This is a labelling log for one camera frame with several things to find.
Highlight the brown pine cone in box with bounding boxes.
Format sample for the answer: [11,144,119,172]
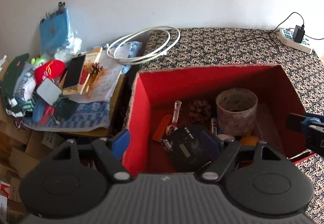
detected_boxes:
[189,99,211,123]

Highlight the blue plastic bag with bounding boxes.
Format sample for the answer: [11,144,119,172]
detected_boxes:
[39,1,74,56]

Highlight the black power adapter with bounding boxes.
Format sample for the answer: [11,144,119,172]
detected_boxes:
[293,24,305,44]

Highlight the black digital device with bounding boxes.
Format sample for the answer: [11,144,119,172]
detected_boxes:
[160,126,211,172]

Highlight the printed tape roll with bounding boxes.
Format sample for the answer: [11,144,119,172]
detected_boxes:
[215,88,258,137]

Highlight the green white striped garment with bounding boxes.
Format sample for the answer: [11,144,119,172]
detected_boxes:
[1,53,36,120]

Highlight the brown cardboard box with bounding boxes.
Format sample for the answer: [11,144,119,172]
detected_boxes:
[0,102,109,224]

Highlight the white coiled cable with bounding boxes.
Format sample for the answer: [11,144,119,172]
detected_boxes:
[106,25,181,66]

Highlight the floral patterned tablecloth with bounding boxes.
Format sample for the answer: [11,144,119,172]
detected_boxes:
[124,28,323,223]

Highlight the silver metal clip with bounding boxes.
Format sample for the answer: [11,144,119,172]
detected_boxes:
[166,101,182,135]

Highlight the pine cone on papers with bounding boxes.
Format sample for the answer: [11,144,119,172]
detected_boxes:
[85,63,107,78]

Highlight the orange ball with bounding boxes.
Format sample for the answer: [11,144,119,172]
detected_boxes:
[239,135,261,146]

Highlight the red flat object in box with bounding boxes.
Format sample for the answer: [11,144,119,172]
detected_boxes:
[152,114,173,142]

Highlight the white power strip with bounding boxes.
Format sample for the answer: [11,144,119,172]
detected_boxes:
[277,28,314,55]

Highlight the black smartphone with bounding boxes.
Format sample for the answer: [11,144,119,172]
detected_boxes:
[62,55,86,89]

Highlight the red cardboard box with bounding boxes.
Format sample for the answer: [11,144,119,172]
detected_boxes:
[123,64,306,175]

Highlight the blue checkered cloth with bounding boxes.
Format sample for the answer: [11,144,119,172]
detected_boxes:
[22,101,110,132]

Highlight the white paper sheets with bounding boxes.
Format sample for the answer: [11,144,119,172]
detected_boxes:
[68,50,124,104]

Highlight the black thin cable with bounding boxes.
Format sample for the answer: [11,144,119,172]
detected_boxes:
[240,11,306,52]

